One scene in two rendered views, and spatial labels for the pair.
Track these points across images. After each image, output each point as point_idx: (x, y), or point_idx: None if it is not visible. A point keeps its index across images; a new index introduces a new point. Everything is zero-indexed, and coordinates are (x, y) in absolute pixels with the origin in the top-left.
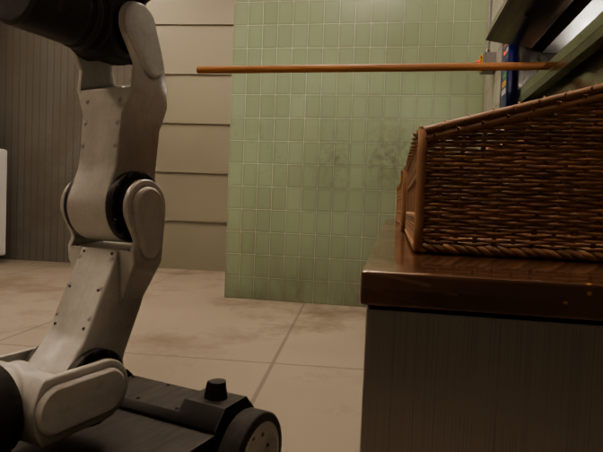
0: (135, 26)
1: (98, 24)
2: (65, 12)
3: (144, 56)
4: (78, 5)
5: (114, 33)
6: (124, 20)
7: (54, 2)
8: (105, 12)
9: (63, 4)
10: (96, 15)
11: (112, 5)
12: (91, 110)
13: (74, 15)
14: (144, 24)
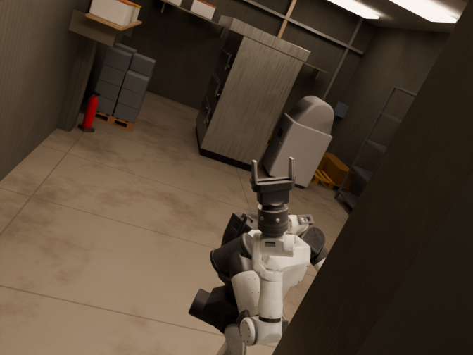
0: (228, 335)
1: (216, 326)
2: (201, 318)
3: (230, 347)
4: (207, 318)
5: (224, 331)
6: (224, 331)
7: (196, 315)
8: (221, 323)
9: (200, 316)
10: (216, 322)
11: (225, 322)
12: (223, 344)
13: (205, 320)
14: (235, 336)
